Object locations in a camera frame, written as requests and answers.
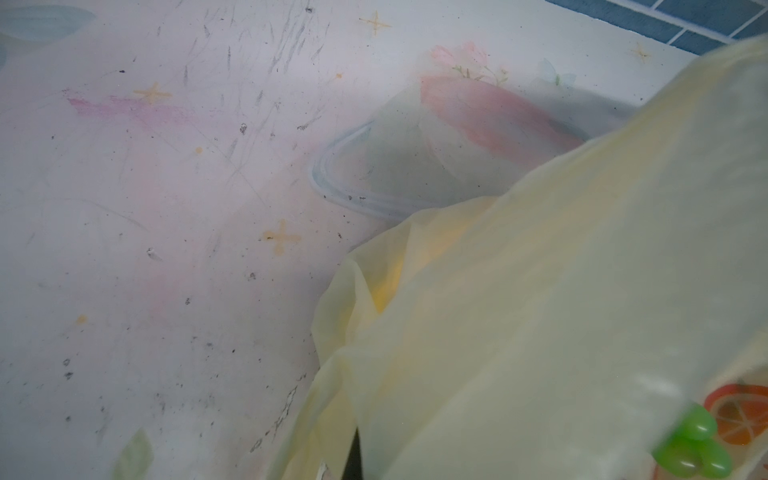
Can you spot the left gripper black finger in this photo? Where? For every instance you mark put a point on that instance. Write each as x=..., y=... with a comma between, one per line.
x=353, y=468

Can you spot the cream printed plastic bag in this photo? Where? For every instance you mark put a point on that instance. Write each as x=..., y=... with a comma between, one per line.
x=562, y=329

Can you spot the green grape bunch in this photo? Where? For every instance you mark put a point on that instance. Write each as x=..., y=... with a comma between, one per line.
x=691, y=449

